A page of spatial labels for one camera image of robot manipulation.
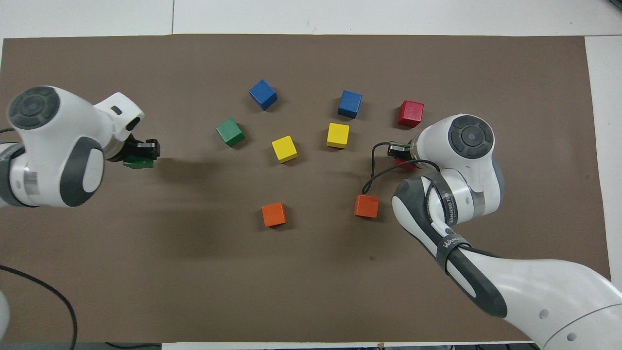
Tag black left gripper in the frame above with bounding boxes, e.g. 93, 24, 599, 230
117, 137, 160, 161

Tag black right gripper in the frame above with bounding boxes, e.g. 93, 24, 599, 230
387, 141, 417, 158

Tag yellow cube block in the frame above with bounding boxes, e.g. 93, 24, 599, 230
271, 136, 298, 163
327, 122, 350, 149

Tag orange cube block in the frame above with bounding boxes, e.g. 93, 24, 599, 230
354, 194, 380, 219
261, 203, 287, 228

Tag blue cube block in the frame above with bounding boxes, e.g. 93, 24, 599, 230
338, 90, 363, 119
249, 79, 278, 111

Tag brown paper mat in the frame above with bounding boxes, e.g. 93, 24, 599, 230
0, 34, 612, 343

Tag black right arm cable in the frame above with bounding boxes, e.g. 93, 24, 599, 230
362, 141, 440, 195

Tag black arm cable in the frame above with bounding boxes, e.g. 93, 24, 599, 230
362, 141, 440, 195
0, 127, 78, 350

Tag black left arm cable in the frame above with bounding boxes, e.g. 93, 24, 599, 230
0, 127, 78, 350

